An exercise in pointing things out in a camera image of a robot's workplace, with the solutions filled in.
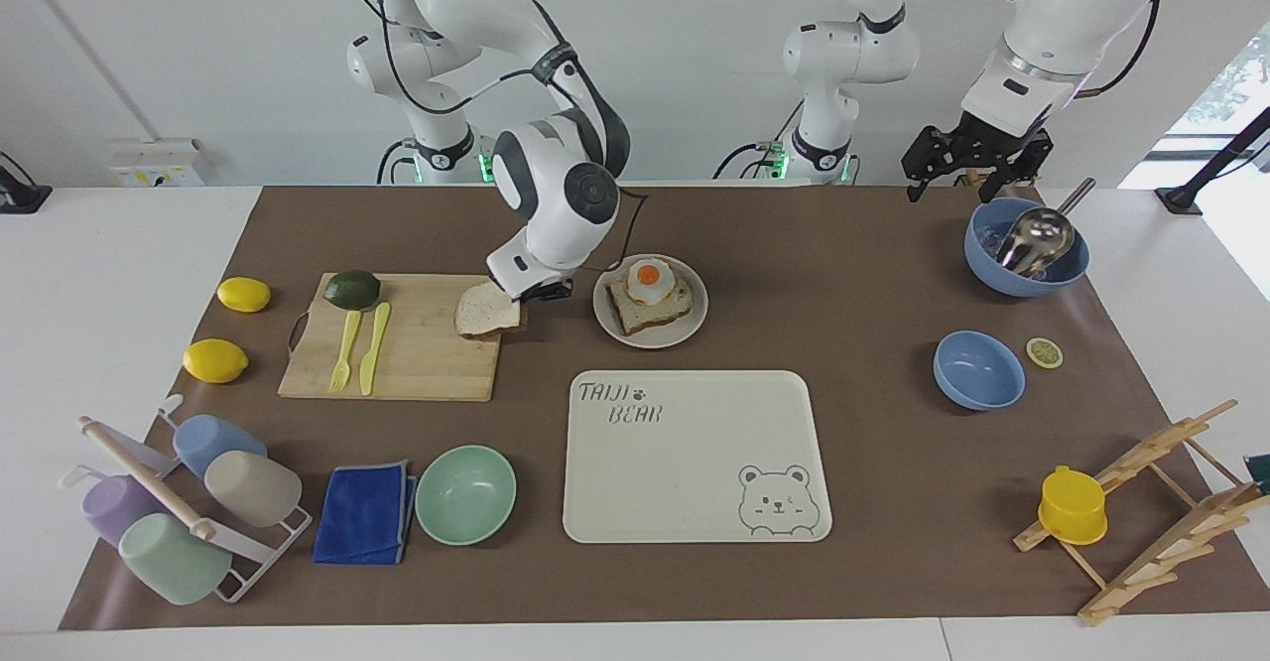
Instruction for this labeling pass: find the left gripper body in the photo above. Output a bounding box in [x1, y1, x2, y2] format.
[930, 112, 1054, 163]

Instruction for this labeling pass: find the yellow plastic cup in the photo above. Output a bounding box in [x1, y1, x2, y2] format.
[1038, 464, 1108, 547]

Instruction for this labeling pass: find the wooden cutting board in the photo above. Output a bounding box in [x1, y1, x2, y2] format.
[278, 272, 503, 403]

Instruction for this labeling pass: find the blue plastic cup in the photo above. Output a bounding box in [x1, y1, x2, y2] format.
[173, 414, 268, 478]

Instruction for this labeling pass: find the metal ladle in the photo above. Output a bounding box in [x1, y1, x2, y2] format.
[995, 178, 1098, 279]

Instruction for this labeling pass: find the black cable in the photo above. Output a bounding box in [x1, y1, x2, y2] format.
[583, 189, 652, 275]
[712, 100, 807, 182]
[332, 0, 608, 118]
[375, 138, 414, 186]
[1077, 0, 1164, 102]

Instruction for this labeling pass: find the yellow-green plastic fork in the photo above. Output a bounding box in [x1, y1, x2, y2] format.
[329, 310, 363, 393]

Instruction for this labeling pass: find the beige round plate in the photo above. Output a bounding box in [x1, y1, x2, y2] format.
[593, 254, 709, 349]

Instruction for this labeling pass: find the mint green bowl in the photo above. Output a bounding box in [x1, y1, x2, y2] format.
[415, 445, 518, 547]

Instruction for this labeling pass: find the cream tray with bear print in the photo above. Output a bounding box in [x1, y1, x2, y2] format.
[563, 370, 833, 544]

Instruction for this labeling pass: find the yellow-green plastic knife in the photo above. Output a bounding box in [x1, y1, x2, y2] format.
[359, 302, 392, 396]

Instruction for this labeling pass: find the fried egg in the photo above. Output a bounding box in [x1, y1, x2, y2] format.
[625, 256, 683, 307]

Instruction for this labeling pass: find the mint green plastic cup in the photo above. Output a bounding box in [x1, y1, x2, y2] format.
[118, 512, 233, 606]

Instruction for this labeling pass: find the toasted bread slice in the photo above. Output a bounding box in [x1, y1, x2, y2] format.
[606, 274, 694, 336]

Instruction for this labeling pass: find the white bread slice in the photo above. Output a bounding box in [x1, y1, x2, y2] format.
[454, 281, 528, 341]

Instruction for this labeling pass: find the small blue bowl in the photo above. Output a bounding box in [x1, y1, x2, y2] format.
[933, 330, 1026, 412]

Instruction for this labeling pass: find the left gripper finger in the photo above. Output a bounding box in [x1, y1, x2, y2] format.
[981, 139, 1056, 204]
[900, 129, 956, 204]

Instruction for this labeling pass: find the blue folded cloth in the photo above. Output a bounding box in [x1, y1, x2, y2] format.
[313, 460, 419, 566]

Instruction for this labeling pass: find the large blue bowl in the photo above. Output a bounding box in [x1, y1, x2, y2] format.
[964, 197, 1091, 299]

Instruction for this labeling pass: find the white cup rack with rod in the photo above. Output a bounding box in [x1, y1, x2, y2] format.
[58, 394, 315, 605]

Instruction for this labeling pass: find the beige plastic cup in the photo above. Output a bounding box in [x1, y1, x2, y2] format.
[204, 451, 303, 529]

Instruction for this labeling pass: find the wooden drying rack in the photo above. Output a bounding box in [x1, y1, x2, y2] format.
[1013, 400, 1267, 628]

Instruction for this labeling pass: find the black stand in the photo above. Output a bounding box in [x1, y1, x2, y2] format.
[1154, 105, 1270, 216]
[0, 150, 54, 215]

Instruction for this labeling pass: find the purple plastic cup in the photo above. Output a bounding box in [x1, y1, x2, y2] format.
[81, 474, 166, 549]

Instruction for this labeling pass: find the white wall socket box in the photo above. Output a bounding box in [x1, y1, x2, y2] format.
[107, 139, 205, 189]

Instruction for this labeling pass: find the dark green avocado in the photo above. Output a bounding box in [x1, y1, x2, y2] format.
[323, 270, 382, 312]

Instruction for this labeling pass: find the yellow lemon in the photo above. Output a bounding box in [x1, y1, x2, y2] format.
[217, 276, 272, 314]
[183, 338, 250, 385]

